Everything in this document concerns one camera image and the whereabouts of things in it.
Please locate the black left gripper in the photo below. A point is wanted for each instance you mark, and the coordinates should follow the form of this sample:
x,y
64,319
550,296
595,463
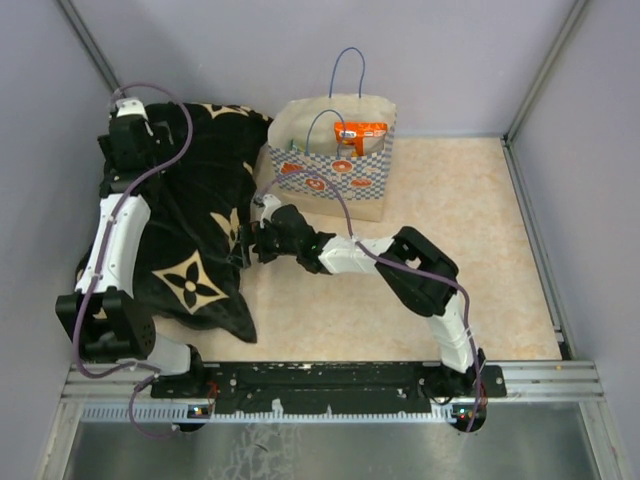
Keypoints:
x,y
162,137

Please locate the orange Fox's candy packet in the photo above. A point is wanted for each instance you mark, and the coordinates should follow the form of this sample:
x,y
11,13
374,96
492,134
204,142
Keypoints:
x,y
356,139

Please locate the blue checkered paper bag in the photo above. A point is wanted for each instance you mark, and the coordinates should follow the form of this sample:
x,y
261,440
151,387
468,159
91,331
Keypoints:
x,y
317,180

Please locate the green snack packet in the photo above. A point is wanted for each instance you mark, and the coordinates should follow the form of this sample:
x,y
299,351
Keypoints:
x,y
297,145

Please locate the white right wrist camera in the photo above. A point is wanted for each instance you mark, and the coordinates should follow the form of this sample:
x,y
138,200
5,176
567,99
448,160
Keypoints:
x,y
266,205

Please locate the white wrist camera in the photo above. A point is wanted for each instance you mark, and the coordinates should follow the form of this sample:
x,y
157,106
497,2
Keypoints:
x,y
129,106
266,205

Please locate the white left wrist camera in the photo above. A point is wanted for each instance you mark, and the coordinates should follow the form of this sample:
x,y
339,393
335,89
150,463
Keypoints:
x,y
129,106

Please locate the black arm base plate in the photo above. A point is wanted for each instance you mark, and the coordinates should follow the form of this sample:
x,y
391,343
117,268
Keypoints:
x,y
445,383

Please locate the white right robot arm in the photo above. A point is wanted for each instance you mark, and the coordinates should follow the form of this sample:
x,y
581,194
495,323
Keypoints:
x,y
422,277

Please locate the white slotted cable duct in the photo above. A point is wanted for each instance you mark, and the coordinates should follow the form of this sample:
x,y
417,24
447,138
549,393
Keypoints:
x,y
194,412

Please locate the aluminium corner post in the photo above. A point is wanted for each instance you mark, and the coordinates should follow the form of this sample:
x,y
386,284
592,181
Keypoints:
x,y
93,51
569,27

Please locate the left aluminium corner post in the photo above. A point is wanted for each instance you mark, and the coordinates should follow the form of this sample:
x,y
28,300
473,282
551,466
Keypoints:
x,y
93,51

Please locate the right aluminium corner post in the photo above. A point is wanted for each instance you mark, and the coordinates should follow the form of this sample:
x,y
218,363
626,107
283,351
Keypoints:
x,y
569,27

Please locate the aluminium frame rail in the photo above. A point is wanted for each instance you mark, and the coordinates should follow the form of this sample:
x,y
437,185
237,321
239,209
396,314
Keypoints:
x,y
528,381

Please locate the black floral plush blanket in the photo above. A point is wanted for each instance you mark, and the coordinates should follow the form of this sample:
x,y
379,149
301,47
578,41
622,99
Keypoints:
x,y
188,263

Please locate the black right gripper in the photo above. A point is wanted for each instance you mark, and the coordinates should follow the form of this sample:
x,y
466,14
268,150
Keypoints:
x,y
259,248

